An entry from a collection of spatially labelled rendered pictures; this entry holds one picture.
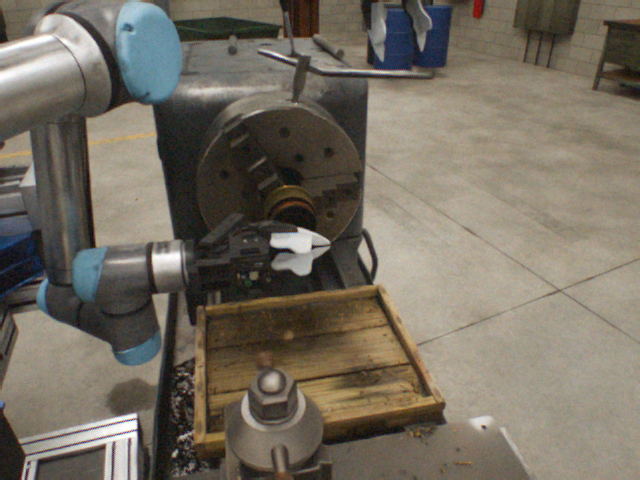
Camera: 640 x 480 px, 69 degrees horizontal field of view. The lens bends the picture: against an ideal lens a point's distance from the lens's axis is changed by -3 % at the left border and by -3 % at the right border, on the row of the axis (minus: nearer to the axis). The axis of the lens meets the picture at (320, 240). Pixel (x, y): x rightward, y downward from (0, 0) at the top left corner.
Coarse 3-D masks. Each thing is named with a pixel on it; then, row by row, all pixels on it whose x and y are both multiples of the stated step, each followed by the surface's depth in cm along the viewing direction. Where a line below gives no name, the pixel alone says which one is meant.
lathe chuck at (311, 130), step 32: (288, 96) 89; (224, 128) 85; (256, 128) 82; (288, 128) 84; (320, 128) 85; (224, 160) 84; (288, 160) 87; (320, 160) 88; (352, 160) 89; (224, 192) 87; (256, 192) 89; (320, 224) 95
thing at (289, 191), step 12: (276, 192) 80; (288, 192) 79; (300, 192) 80; (264, 204) 81; (276, 204) 78; (288, 204) 76; (300, 204) 76; (312, 204) 79; (264, 216) 82; (276, 216) 76; (288, 216) 86; (300, 216) 84; (312, 216) 77; (312, 228) 78
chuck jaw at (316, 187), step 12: (300, 180) 89; (312, 180) 88; (324, 180) 88; (336, 180) 88; (348, 180) 88; (312, 192) 84; (324, 192) 85; (336, 192) 85; (348, 192) 88; (324, 204) 86; (336, 204) 86
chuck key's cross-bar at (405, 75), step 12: (276, 60) 85; (288, 60) 84; (312, 72) 82; (324, 72) 81; (336, 72) 79; (348, 72) 78; (360, 72) 77; (372, 72) 76; (384, 72) 75; (396, 72) 74; (408, 72) 73; (420, 72) 72; (432, 72) 72
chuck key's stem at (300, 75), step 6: (300, 54) 81; (306, 54) 82; (300, 60) 82; (306, 60) 82; (300, 66) 82; (300, 72) 83; (306, 72) 83; (294, 78) 84; (300, 78) 83; (294, 84) 84; (300, 84) 84; (294, 90) 84; (300, 90) 84; (294, 96) 85; (294, 102) 85
